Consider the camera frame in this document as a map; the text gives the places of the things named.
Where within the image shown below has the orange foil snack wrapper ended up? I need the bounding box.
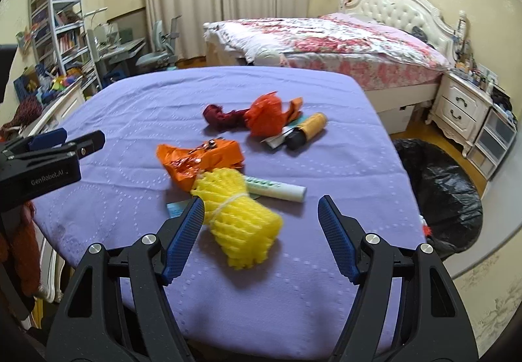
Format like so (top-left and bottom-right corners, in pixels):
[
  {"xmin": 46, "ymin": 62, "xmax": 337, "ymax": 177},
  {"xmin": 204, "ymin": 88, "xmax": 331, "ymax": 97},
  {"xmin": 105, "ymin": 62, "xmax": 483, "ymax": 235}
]
[{"xmin": 156, "ymin": 138, "xmax": 244, "ymax": 192}]

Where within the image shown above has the yellow foam fruit net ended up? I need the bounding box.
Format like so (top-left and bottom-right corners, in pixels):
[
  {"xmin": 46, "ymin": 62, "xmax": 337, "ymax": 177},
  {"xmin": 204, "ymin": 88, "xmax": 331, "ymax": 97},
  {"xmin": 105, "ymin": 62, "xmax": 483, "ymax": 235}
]
[{"xmin": 191, "ymin": 167, "xmax": 283, "ymax": 270}]

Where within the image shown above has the dark red cloth scrap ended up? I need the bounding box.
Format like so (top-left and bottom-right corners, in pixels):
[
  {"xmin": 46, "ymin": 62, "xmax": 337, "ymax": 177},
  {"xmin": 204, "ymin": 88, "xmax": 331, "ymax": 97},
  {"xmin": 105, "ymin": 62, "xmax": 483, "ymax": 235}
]
[{"xmin": 203, "ymin": 105, "xmax": 248, "ymax": 131}]

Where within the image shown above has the white green tube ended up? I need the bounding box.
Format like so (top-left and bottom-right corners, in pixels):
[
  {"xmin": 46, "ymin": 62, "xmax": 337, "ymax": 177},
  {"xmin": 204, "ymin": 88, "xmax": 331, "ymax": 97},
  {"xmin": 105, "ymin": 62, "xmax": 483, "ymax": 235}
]
[{"xmin": 244, "ymin": 176, "xmax": 307, "ymax": 203}]

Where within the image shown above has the orange plastic bag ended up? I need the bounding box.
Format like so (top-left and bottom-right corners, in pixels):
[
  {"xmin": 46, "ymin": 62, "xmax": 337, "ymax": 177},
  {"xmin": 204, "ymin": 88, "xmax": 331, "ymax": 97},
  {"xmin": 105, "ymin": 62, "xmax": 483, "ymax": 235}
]
[{"xmin": 244, "ymin": 91, "xmax": 287, "ymax": 137}]

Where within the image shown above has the teal white paper packet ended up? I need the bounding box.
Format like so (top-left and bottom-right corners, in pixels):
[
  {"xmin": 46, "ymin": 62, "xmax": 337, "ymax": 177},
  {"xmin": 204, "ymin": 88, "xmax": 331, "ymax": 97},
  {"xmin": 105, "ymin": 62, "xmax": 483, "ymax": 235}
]
[{"xmin": 261, "ymin": 116, "xmax": 305, "ymax": 150}]

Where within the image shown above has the orange paper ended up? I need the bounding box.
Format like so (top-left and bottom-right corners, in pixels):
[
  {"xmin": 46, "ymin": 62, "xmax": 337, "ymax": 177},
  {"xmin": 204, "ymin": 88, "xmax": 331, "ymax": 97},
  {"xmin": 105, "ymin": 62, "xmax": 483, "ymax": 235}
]
[{"xmin": 283, "ymin": 97, "xmax": 303, "ymax": 125}]

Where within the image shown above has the black lined trash bin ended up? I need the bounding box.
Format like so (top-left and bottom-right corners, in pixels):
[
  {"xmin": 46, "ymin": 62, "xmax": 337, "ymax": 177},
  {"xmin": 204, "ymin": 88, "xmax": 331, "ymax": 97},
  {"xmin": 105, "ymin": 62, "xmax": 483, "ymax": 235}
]
[{"xmin": 393, "ymin": 139, "xmax": 483, "ymax": 260}]

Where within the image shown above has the grey desk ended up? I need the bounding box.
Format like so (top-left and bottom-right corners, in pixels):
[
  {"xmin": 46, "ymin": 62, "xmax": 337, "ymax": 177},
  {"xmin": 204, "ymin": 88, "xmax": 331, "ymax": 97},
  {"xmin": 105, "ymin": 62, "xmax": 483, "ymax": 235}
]
[{"xmin": 95, "ymin": 38, "xmax": 147, "ymax": 79}]

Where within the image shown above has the light blue flat packet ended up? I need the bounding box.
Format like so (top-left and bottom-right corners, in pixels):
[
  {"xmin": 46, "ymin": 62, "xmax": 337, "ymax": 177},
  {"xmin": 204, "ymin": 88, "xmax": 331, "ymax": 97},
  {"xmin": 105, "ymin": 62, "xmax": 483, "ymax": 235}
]
[{"xmin": 166, "ymin": 199, "xmax": 191, "ymax": 219}]

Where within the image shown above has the white bookshelf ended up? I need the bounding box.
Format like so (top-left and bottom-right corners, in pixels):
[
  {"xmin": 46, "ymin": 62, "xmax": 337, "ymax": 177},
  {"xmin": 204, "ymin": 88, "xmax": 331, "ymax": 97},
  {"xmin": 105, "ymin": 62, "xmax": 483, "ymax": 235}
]
[{"xmin": 28, "ymin": 0, "xmax": 101, "ymax": 95}]

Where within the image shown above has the grey green desk chair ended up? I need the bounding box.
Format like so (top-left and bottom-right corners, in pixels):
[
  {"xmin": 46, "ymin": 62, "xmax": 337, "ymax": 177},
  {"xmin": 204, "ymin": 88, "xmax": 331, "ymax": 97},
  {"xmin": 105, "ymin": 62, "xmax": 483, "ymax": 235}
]
[{"xmin": 135, "ymin": 15, "xmax": 180, "ymax": 73}]

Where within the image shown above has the purple quilted bed cover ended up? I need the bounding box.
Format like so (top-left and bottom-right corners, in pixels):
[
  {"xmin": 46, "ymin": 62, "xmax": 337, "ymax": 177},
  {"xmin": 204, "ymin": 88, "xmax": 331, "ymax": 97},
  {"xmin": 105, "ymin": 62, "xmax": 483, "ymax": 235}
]
[{"xmin": 35, "ymin": 67, "xmax": 425, "ymax": 360}]

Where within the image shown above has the plastic drawer unit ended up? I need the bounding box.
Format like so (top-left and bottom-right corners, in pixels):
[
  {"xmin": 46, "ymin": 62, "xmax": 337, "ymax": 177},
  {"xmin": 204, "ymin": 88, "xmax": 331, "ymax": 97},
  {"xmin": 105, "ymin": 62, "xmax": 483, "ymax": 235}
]
[{"xmin": 467, "ymin": 104, "xmax": 517, "ymax": 181}]

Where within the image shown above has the white storage box under bed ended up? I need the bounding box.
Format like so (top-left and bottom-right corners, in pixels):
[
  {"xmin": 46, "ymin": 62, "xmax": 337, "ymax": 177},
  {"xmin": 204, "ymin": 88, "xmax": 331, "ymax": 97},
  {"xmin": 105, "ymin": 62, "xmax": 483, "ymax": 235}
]
[{"xmin": 378, "ymin": 105, "xmax": 415, "ymax": 135}]

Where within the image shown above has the white nightstand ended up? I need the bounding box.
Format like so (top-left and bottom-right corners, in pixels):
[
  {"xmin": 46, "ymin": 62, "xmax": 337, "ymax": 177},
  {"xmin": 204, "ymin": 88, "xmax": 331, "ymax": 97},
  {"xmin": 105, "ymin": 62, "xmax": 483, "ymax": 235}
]
[{"xmin": 425, "ymin": 72, "xmax": 493, "ymax": 158}]

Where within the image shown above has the floral bedspread bed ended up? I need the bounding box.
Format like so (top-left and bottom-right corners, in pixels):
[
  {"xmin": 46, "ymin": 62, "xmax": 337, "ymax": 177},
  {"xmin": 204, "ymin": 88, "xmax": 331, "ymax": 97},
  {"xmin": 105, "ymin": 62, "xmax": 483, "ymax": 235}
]
[{"xmin": 204, "ymin": 13, "xmax": 450, "ymax": 112}]

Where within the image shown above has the white tufted headboard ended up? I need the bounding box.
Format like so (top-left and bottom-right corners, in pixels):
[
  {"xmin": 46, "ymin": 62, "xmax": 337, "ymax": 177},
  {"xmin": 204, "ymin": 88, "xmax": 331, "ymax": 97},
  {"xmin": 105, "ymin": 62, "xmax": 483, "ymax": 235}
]
[{"xmin": 339, "ymin": 0, "xmax": 468, "ymax": 63}]

